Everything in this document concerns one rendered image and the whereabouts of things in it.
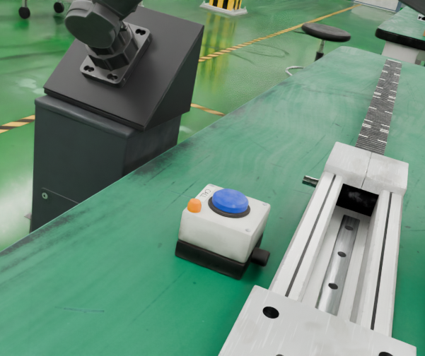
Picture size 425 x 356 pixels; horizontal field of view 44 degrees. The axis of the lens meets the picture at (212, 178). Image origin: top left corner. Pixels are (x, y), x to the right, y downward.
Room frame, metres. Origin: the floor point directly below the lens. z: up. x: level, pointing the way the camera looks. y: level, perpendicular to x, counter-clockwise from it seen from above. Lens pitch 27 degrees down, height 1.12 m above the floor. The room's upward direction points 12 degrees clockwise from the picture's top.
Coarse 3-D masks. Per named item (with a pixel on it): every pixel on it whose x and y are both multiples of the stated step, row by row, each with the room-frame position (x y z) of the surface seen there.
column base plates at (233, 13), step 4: (204, 4) 6.97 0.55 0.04; (208, 4) 7.03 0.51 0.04; (208, 8) 6.93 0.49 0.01; (212, 8) 6.92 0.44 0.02; (216, 8) 6.91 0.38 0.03; (220, 8) 6.90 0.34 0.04; (240, 8) 7.24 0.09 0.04; (244, 8) 7.23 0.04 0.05; (220, 12) 6.87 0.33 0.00; (224, 12) 6.85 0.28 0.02; (228, 12) 6.85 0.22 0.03; (232, 12) 6.83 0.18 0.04; (236, 12) 6.92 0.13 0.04; (240, 12) 7.06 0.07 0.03; (244, 12) 7.17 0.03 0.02
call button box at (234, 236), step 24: (192, 216) 0.47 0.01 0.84; (216, 216) 0.48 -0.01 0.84; (240, 216) 0.48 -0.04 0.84; (264, 216) 0.50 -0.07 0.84; (192, 240) 0.47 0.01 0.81; (216, 240) 0.46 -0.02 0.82; (240, 240) 0.46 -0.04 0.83; (216, 264) 0.46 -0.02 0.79; (240, 264) 0.46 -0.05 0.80; (264, 264) 0.48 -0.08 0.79
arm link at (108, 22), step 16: (80, 0) 0.78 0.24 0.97; (96, 0) 0.75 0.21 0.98; (112, 0) 0.74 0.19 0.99; (128, 0) 0.74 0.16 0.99; (80, 16) 0.76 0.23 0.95; (96, 16) 0.75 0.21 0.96; (112, 16) 0.75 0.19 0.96; (80, 32) 0.79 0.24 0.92; (96, 32) 0.78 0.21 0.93; (112, 32) 0.78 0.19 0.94
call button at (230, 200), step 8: (216, 192) 0.50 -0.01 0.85; (224, 192) 0.51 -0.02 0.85; (232, 192) 0.51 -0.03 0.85; (216, 200) 0.49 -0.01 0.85; (224, 200) 0.49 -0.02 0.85; (232, 200) 0.49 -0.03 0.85; (240, 200) 0.50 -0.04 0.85; (224, 208) 0.48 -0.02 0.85; (232, 208) 0.48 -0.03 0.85; (240, 208) 0.49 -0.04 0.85
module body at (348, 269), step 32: (320, 192) 0.53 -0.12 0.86; (384, 192) 0.57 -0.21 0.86; (320, 224) 0.46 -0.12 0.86; (352, 224) 0.53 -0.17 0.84; (384, 224) 0.49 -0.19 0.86; (288, 256) 0.39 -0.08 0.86; (320, 256) 0.46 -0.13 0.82; (352, 256) 0.48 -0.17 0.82; (384, 256) 0.42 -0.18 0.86; (288, 288) 0.35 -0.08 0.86; (320, 288) 0.39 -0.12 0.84; (352, 288) 0.42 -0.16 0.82; (384, 288) 0.37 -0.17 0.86; (352, 320) 0.35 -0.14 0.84; (384, 320) 0.33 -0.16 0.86
